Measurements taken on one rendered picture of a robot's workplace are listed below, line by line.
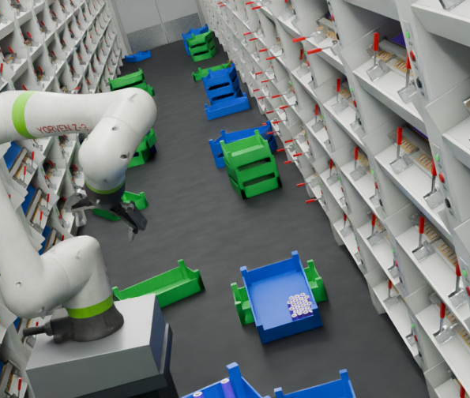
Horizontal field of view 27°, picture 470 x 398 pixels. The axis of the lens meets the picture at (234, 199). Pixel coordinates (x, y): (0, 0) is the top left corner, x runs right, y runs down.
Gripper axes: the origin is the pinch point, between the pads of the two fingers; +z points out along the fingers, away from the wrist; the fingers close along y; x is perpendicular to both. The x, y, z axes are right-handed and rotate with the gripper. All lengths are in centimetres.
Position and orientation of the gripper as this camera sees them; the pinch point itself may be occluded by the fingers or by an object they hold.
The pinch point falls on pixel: (105, 227)
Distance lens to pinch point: 246.1
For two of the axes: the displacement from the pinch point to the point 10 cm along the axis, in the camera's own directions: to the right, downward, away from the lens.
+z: -1.0, 4.6, 8.8
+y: -9.6, -2.7, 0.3
